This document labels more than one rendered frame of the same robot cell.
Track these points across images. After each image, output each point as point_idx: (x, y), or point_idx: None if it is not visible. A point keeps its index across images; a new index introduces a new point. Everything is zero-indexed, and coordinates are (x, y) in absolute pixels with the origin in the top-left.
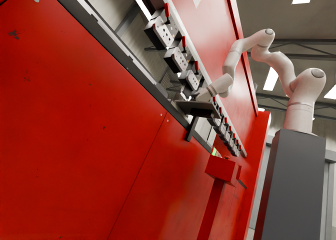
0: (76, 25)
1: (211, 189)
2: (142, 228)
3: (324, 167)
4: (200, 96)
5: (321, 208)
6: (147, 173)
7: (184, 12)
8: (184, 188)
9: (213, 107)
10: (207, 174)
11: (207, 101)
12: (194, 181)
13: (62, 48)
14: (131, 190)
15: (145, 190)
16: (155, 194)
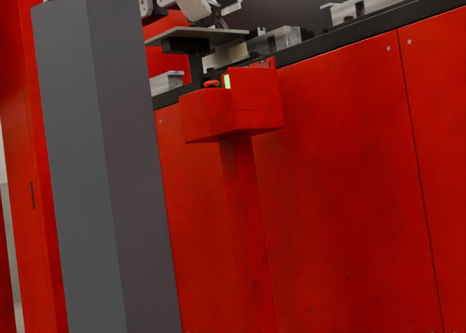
0: None
1: (388, 135)
2: (213, 280)
3: (37, 66)
4: (186, 13)
5: (46, 139)
6: (176, 205)
7: None
8: (261, 191)
9: (149, 42)
10: (328, 114)
11: None
12: (285, 161)
13: None
14: (171, 235)
15: (186, 227)
16: (204, 227)
